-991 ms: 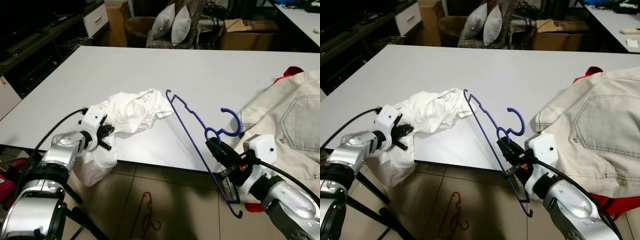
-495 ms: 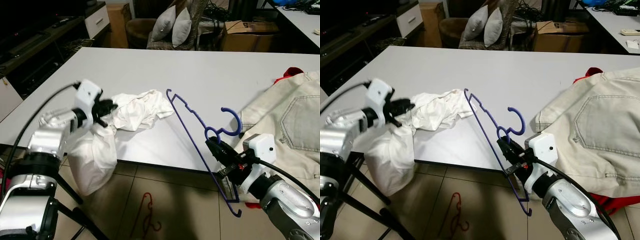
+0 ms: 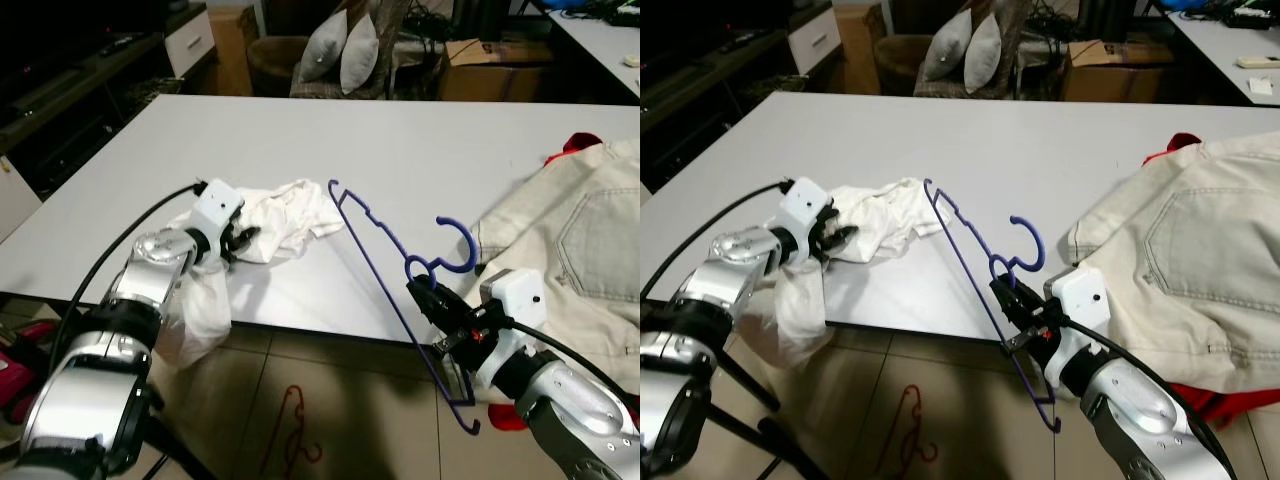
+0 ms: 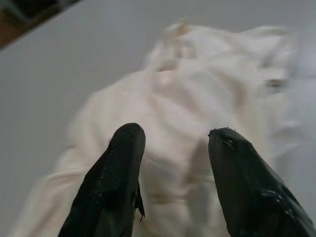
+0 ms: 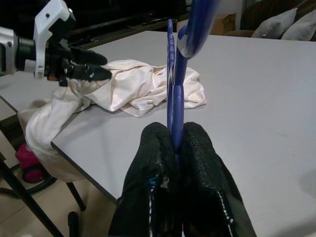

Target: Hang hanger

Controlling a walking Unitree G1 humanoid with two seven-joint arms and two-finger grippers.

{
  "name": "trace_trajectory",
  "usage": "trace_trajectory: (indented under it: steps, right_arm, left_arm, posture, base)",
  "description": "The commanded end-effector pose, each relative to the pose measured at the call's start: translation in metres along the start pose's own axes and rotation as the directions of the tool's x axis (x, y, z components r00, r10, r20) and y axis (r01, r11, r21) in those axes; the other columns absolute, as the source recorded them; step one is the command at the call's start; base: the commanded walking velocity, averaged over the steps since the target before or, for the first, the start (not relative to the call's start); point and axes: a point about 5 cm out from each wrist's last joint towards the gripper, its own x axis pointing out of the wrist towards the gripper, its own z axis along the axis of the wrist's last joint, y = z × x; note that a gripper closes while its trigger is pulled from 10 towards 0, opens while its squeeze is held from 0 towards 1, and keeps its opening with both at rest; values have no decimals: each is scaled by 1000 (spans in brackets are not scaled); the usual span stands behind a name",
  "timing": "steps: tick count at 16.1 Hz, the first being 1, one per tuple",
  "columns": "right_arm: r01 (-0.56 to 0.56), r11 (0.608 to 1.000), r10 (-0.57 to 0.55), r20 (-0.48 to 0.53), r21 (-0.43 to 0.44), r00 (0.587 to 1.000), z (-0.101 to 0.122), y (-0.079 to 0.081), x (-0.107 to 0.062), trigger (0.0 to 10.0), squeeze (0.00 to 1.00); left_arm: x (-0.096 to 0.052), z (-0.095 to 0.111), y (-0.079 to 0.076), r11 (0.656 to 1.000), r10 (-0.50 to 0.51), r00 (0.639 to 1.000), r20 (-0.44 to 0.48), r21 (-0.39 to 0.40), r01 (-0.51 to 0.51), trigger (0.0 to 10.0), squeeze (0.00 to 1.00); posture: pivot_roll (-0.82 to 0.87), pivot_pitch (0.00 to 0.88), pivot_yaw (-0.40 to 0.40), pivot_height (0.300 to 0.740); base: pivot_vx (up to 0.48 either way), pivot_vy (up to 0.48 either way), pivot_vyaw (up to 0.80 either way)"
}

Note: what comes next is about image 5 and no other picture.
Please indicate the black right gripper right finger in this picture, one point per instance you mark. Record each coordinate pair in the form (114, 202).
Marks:
(209, 192)

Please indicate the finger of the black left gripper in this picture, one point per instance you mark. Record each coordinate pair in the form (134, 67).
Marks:
(91, 73)
(91, 56)

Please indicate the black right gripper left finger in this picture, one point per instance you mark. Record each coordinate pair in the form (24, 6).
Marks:
(148, 185)

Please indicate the cream white garment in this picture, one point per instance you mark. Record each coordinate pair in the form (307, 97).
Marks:
(138, 84)

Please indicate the blue plastic hanger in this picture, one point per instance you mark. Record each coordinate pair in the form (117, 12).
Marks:
(178, 103)

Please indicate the black media console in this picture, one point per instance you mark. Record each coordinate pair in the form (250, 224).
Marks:
(123, 14)

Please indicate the black table leg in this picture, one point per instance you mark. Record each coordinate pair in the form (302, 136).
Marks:
(76, 197)
(24, 192)

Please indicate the pink vacuum cleaner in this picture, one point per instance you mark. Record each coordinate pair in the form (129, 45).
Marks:
(29, 160)

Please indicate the small open cardboard box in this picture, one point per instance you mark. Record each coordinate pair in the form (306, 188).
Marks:
(224, 24)

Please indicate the dark sofa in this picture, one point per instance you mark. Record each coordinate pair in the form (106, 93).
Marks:
(259, 7)

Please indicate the grey pillow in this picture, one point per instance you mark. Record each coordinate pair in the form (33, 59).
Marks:
(274, 24)
(301, 27)

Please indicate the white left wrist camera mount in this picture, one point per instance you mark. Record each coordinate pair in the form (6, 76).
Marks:
(49, 14)

